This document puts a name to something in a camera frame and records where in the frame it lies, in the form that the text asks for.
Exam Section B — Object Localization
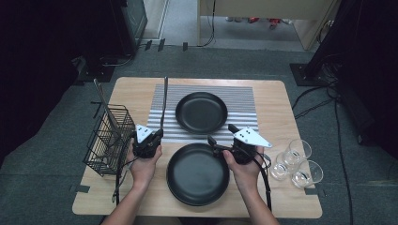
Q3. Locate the person's left hand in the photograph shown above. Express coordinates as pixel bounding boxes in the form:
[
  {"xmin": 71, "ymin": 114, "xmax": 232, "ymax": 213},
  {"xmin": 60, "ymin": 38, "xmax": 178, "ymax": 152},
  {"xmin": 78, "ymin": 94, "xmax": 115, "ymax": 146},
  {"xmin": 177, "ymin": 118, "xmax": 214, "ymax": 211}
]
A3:
[{"xmin": 126, "ymin": 142, "xmax": 163, "ymax": 189}]

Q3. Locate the black floor cable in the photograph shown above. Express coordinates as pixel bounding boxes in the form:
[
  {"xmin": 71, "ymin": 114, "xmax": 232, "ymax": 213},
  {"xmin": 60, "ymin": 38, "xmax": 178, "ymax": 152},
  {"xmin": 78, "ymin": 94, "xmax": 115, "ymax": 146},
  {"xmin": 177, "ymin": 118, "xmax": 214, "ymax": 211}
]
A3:
[
  {"xmin": 292, "ymin": 82, "xmax": 337, "ymax": 111},
  {"xmin": 99, "ymin": 54, "xmax": 135, "ymax": 68},
  {"xmin": 333, "ymin": 99, "xmax": 355, "ymax": 225},
  {"xmin": 294, "ymin": 97, "xmax": 334, "ymax": 120}
]

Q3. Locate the black hanging cable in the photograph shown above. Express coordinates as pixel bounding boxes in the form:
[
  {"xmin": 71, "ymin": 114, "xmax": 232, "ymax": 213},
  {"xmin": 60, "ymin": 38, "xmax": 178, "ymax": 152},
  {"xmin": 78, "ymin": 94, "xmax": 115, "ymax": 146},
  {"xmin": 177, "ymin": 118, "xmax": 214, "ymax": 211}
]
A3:
[{"xmin": 200, "ymin": 0, "xmax": 218, "ymax": 49}]

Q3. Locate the hand-held gripper cable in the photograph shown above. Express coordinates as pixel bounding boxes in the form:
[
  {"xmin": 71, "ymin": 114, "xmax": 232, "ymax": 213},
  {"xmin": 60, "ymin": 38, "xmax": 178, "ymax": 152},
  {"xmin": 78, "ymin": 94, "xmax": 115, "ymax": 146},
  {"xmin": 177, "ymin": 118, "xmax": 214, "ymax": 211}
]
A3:
[
  {"xmin": 252, "ymin": 152, "xmax": 273, "ymax": 212},
  {"xmin": 112, "ymin": 156, "xmax": 139, "ymax": 205}
]

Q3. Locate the right hand-held gripper cable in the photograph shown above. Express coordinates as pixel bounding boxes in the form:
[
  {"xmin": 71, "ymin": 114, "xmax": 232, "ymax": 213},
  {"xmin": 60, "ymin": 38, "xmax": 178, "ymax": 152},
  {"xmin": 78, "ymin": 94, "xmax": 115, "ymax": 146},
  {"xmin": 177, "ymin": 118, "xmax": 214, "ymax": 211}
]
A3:
[{"xmin": 252, "ymin": 152, "xmax": 273, "ymax": 212}]

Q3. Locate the light wooden desk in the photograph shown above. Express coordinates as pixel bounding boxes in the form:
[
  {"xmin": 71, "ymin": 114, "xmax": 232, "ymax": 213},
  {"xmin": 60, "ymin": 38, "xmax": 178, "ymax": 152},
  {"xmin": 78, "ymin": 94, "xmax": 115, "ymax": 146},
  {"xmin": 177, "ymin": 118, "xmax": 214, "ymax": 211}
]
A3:
[{"xmin": 196, "ymin": 0, "xmax": 342, "ymax": 51}]

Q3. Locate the black wire cutlery basket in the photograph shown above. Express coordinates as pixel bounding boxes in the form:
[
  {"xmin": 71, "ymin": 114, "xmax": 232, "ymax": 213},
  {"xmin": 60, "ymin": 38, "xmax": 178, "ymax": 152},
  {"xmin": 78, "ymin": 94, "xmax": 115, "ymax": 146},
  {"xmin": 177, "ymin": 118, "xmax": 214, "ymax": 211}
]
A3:
[{"xmin": 83, "ymin": 104, "xmax": 136, "ymax": 177}]

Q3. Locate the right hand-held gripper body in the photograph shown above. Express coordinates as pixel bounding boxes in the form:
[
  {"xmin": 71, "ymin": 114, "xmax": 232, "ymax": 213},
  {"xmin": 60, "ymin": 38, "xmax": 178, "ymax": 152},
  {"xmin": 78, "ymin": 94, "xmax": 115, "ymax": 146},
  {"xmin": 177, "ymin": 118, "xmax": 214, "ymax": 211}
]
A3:
[{"xmin": 233, "ymin": 126, "xmax": 273, "ymax": 166}]

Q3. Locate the dark glass-front cabinet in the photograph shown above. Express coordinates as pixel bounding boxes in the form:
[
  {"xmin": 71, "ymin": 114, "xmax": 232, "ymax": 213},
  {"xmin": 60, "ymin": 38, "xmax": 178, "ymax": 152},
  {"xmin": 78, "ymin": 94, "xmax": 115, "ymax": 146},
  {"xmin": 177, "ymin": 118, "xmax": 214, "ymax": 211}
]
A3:
[{"xmin": 120, "ymin": 0, "xmax": 148, "ymax": 56}]

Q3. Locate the person's right hand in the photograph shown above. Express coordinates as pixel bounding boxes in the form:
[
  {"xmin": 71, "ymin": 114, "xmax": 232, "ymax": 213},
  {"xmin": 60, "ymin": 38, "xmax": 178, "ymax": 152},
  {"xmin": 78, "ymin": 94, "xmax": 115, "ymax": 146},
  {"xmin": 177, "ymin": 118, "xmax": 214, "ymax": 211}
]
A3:
[{"xmin": 222, "ymin": 145, "xmax": 267, "ymax": 192}]

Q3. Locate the left hand-held gripper cable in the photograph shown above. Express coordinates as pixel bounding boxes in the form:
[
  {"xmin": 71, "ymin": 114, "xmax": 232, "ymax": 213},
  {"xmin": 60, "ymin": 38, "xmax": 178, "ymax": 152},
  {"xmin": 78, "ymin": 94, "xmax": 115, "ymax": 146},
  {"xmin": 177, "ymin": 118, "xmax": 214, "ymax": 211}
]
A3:
[{"xmin": 112, "ymin": 156, "xmax": 139, "ymax": 205}]

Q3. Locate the black plate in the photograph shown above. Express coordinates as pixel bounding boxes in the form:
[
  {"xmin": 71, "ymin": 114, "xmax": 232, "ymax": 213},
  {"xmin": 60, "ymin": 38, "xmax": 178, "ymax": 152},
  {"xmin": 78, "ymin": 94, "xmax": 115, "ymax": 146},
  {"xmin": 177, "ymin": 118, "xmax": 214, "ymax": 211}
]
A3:
[
  {"xmin": 175, "ymin": 91, "xmax": 229, "ymax": 135},
  {"xmin": 167, "ymin": 174, "xmax": 230, "ymax": 206},
  {"xmin": 166, "ymin": 142, "xmax": 231, "ymax": 204}
]

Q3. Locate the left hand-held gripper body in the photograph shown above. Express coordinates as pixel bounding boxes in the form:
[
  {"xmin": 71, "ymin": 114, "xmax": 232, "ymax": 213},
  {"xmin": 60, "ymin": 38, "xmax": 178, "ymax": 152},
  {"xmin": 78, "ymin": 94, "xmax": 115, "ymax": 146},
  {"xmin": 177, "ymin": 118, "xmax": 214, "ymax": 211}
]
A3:
[{"xmin": 131, "ymin": 124, "xmax": 162, "ymax": 159}]

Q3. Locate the dark stand base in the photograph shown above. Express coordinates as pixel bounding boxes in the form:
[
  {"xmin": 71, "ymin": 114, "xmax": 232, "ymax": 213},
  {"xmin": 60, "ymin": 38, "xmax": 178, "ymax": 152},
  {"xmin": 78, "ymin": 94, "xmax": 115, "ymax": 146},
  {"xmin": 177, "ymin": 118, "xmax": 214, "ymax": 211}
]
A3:
[{"xmin": 73, "ymin": 55, "xmax": 116, "ymax": 86}]

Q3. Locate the black curtain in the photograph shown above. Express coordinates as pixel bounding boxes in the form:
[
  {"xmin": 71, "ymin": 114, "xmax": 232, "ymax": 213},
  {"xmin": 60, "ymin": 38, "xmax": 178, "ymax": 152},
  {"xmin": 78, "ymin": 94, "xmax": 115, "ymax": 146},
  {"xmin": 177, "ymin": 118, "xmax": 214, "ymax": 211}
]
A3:
[
  {"xmin": 337, "ymin": 0, "xmax": 398, "ymax": 158},
  {"xmin": 0, "ymin": 0, "xmax": 126, "ymax": 163}
]

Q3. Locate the clear glass cup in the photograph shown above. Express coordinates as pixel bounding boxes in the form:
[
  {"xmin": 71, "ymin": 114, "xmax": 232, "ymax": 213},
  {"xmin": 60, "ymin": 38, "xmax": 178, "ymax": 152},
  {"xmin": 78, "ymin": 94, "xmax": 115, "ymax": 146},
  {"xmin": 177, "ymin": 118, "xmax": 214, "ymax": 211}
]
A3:
[
  {"xmin": 269, "ymin": 152, "xmax": 297, "ymax": 182},
  {"xmin": 291, "ymin": 159, "xmax": 324, "ymax": 189},
  {"xmin": 288, "ymin": 139, "xmax": 313, "ymax": 166}
]

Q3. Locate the striped placemat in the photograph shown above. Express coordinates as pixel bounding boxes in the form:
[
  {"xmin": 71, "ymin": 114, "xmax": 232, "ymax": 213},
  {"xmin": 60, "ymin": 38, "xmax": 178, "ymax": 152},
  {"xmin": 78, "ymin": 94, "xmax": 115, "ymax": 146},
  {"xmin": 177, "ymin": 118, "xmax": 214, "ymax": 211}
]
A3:
[{"xmin": 145, "ymin": 83, "xmax": 260, "ymax": 145}]

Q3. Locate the black metal stand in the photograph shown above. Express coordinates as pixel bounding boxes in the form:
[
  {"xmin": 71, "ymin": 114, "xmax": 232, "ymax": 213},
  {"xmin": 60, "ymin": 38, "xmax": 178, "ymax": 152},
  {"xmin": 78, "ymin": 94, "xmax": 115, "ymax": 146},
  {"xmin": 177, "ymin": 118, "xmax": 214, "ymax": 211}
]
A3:
[{"xmin": 289, "ymin": 0, "xmax": 350, "ymax": 87}]

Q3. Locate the table knife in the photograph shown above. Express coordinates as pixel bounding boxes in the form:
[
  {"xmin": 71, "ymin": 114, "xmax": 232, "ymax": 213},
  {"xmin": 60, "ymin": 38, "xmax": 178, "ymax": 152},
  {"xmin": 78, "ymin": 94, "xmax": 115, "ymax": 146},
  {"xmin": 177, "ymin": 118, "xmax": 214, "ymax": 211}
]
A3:
[{"xmin": 160, "ymin": 76, "xmax": 169, "ymax": 131}]

